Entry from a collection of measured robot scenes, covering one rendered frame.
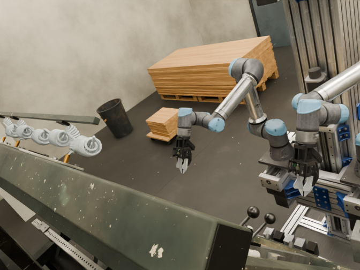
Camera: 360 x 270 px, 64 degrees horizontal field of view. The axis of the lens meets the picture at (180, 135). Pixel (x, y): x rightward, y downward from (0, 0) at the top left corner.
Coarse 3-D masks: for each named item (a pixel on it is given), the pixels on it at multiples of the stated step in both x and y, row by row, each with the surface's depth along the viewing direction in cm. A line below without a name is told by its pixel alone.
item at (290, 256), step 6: (252, 246) 94; (264, 246) 107; (264, 252) 100; (276, 252) 107; (282, 252) 111; (288, 252) 118; (294, 252) 132; (288, 258) 116; (294, 258) 120; (300, 258) 125; (306, 258) 130; (306, 264) 131
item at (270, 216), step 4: (264, 216) 95; (268, 216) 94; (272, 216) 94; (268, 220) 94; (272, 220) 93; (264, 224) 95; (260, 228) 96; (256, 232) 96; (252, 236) 96; (252, 240) 96
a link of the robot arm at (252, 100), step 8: (232, 64) 164; (240, 64) 159; (232, 72) 166; (240, 72) 160; (248, 96) 171; (256, 96) 172; (248, 104) 175; (256, 104) 173; (256, 112) 176; (256, 120) 178; (264, 120) 178; (248, 128) 188; (256, 128) 180
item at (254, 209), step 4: (248, 208) 87; (252, 208) 86; (256, 208) 86; (248, 212) 86; (252, 212) 85; (256, 212) 85; (248, 216) 87; (252, 216) 85; (256, 216) 85; (244, 220) 87; (240, 224) 88
